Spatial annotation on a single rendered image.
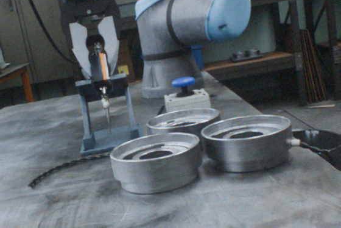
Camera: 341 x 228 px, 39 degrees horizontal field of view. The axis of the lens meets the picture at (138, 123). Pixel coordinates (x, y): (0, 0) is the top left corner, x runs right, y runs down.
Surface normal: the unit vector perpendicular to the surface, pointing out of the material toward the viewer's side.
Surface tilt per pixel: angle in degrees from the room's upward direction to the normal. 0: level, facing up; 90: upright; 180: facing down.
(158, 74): 72
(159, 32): 106
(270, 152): 90
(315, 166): 0
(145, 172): 90
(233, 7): 97
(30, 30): 90
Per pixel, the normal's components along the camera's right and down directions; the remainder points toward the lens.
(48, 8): 0.01, 0.22
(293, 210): -0.18, -0.96
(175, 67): 0.12, -0.11
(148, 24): -0.65, 0.24
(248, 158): -0.20, 0.25
